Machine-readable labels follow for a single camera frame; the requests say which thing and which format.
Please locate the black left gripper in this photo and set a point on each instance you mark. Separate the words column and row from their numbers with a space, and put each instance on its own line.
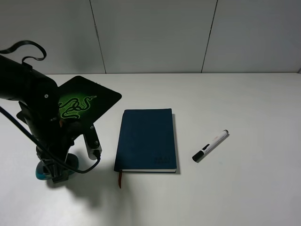
column 53, row 138

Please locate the grey teal computer mouse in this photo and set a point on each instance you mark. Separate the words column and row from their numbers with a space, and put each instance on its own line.
column 46, row 171

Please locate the white black marker pen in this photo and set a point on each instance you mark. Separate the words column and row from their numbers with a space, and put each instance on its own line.
column 210, row 146

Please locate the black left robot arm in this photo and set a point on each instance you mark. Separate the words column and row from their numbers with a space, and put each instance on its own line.
column 38, row 97

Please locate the black green snake mouse pad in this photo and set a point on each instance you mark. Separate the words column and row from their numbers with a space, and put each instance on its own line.
column 84, row 100

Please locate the dark blue notebook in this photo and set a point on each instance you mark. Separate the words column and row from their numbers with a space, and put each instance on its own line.
column 146, row 142

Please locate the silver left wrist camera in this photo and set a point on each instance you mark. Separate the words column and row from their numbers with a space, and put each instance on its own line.
column 92, row 143

